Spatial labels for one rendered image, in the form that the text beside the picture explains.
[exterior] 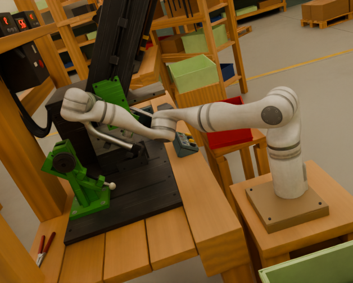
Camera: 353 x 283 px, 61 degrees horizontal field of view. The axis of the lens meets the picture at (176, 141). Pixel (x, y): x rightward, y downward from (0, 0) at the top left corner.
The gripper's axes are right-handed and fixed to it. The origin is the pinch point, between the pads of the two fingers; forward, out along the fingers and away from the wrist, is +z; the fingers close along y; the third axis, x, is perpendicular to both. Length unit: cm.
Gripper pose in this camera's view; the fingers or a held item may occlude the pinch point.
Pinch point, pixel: (93, 100)
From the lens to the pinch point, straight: 131.0
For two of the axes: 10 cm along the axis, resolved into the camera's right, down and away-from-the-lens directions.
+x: -4.7, 8.7, 1.2
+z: -0.8, -1.8, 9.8
